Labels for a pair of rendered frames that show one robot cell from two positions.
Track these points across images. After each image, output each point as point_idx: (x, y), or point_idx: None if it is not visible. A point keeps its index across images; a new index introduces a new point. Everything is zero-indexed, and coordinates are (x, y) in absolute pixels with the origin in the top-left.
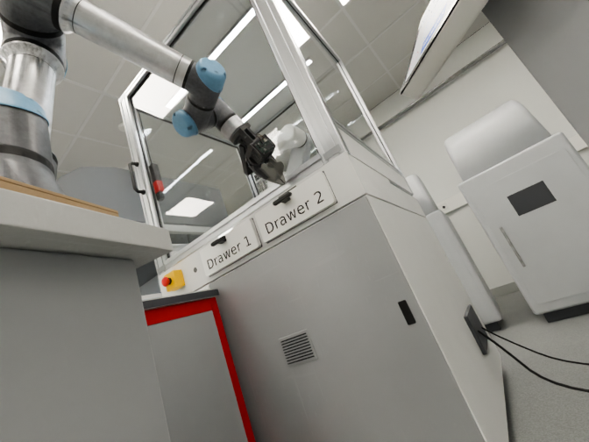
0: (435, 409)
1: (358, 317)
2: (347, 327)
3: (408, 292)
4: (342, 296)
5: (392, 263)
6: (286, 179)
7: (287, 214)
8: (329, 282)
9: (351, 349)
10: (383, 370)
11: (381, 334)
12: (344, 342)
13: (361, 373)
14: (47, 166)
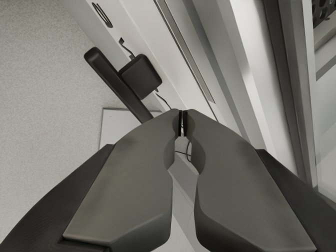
0: (113, 64)
1: (111, 53)
2: (98, 37)
3: (146, 97)
4: (111, 48)
5: (156, 106)
6: (238, 98)
7: (122, 40)
8: (110, 42)
9: (92, 31)
10: (103, 48)
11: (116, 62)
12: (89, 26)
13: (89, 30)
14: None
